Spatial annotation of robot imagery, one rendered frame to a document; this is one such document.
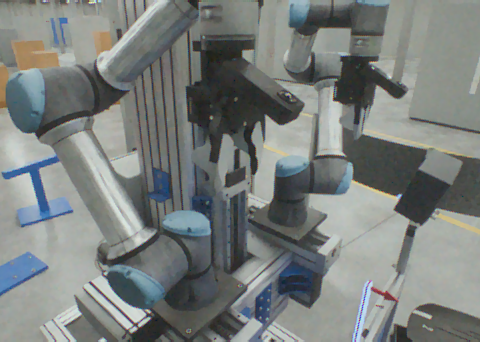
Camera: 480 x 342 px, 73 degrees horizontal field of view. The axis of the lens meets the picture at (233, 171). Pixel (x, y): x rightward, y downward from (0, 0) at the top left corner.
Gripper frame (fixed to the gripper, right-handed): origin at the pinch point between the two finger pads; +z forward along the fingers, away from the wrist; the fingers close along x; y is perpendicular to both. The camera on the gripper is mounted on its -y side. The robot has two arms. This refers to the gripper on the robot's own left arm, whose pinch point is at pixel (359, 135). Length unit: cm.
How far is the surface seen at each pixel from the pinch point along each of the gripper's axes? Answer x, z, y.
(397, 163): -154, 62, 17
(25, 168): -7, 92, 291
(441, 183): -32.3, 20.4, -19.1
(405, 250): -28, 47, -15
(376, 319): -1, 57, -15
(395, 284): -20, 57, -15
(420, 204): -32.5, 29.9, -14.9
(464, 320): 20.0, 26.8, -32.3
